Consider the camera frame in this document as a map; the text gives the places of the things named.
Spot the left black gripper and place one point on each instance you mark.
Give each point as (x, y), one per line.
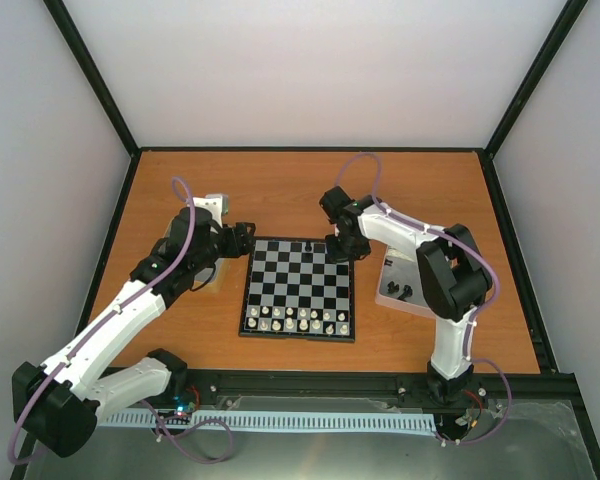
(240, 243)

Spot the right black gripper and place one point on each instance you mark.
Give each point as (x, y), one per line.
(335, 255)

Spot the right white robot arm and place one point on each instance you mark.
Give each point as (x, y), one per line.
(454, 277)

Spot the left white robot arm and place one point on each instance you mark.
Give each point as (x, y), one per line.
(62, 401)

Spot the black chess piece in tray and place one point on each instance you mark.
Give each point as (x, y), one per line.
(392, 288)
(406, 293)

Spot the left green-lit circuit board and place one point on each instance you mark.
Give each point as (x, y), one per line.
(185, 406)

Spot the left metal tray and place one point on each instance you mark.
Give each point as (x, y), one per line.
(215, 270)

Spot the right pink tray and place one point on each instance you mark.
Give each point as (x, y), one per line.
(403, 270)

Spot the black and silver chessboard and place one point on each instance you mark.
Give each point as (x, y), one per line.
(281, 275)

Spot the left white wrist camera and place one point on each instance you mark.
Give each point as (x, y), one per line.
(217, 204)

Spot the light blue cable duct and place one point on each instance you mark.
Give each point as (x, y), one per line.
(304, 422)

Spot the black aluminium frame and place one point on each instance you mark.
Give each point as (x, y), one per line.
(550, 384)

